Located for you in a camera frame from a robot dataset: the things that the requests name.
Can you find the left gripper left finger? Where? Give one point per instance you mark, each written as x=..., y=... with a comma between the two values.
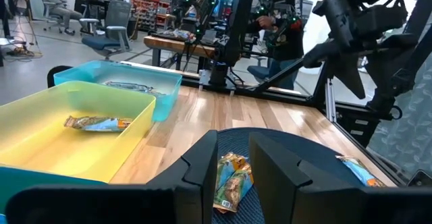
x=118, y=207

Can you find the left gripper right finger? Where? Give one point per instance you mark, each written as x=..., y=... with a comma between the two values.
x=320, y=203

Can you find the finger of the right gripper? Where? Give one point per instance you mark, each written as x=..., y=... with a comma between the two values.
x=349, y=79
x=384, y=79

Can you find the orange label granola bar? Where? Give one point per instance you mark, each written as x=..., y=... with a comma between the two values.
x=233, y=163
x=98, y=123
x=234, y=192
x=361, y=171

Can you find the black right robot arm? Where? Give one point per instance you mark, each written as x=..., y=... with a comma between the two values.
x=236, y=25

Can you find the round dark blue woven mat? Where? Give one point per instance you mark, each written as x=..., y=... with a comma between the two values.
x=303, y=143

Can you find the grey leaf pattern panel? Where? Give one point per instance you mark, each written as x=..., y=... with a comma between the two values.
x=411, y=139

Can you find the person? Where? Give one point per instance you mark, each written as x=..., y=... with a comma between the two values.
x=287, y=38
x=55, y=4

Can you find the yellow plastic bin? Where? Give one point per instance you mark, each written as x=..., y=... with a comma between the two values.
x=50, y=156

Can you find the blue plastic bin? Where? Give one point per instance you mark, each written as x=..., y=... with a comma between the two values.
x=33, y=176

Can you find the green translucent plastic bin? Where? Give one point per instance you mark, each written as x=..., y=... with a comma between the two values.
x=162, y=99

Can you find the blue seat office chair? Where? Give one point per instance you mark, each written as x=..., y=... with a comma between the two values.
x=108, y=42

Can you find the wooden top workbench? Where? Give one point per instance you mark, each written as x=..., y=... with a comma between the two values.
x=175, y=45

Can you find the red parts bin rack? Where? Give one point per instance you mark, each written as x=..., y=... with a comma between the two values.
x=148, y=11

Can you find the grey office chair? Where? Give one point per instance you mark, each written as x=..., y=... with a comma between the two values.
x=47, y=13

